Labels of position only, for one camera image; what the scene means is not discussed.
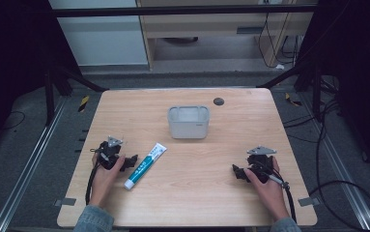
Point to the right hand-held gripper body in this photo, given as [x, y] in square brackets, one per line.
[260, 162]

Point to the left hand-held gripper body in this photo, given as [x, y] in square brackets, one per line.
[109, 154]

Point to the person's left hand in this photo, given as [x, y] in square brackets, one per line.
[103, 182]

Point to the person's right hand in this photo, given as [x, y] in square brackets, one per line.
[269, 193]

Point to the white and teal toothpaste tube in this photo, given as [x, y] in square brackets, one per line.
[144, 166]

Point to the yellow black hazard tape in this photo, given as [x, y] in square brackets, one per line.
[292, 100]
[83, 103]

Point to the grey plastic storage box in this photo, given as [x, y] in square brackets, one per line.
[188, 124]

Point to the dark round table grommet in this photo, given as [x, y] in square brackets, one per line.
[218, 101]

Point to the black metal stand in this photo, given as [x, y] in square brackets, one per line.
[50, 96]
[316, 93]

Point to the white cabinet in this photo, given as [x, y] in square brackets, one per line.
[102, 42]

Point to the dark curtain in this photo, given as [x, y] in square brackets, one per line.
[8, 64]
[359, 74]

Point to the light wooden desk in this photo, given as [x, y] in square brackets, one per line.
[205, 27]

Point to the black horizontal bar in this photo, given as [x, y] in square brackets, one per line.
[173, 11]

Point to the grey metal table bracket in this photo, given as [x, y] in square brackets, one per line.
[308, 201]
[65, 202]

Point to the aluminium floor rail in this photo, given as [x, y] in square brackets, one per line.
[28, 167]
[340, 164]

